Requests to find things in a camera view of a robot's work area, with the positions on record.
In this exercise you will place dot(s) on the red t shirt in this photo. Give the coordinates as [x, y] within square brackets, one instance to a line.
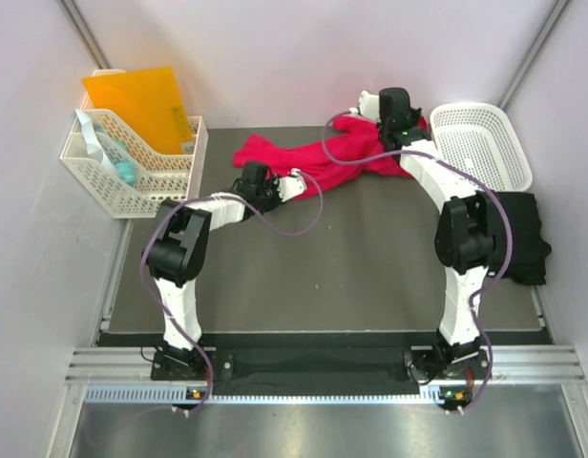
[330, 167]

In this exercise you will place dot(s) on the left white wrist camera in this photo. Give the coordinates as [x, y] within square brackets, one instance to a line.
[291, 186]

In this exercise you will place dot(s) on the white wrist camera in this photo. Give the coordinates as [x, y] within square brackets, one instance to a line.
[368, 106]
[291, 186]

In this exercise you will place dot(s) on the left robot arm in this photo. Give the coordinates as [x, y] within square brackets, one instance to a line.
[178, 253]

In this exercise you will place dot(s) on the black folded t shirt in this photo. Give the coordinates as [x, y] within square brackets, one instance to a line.
[530, 250]

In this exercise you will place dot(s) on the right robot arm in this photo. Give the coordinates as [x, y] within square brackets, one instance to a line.
[465, 238]

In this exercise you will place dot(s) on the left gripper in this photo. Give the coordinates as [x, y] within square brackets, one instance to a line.
[272, 182]

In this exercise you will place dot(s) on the teal object in organizer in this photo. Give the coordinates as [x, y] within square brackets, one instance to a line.
[124, 169]

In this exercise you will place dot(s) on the white plastic basket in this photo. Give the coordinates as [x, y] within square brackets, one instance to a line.
[479, 139]

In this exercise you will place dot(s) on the grey slotted cable duct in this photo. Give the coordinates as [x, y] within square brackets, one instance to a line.
[188, 396]

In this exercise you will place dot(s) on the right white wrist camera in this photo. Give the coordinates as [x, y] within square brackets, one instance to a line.
[368, 106]

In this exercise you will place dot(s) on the orange plastic folder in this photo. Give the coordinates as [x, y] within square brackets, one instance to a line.
[149, 102]

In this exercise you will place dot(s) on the white file organizer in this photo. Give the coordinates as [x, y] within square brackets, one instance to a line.
[87, 155]

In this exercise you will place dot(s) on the aluminium frame rail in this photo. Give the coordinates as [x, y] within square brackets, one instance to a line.
[512, 364]

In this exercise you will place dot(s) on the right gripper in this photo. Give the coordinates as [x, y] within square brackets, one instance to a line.
[415, 116]

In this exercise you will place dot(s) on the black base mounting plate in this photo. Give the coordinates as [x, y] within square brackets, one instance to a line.
[272, 366]

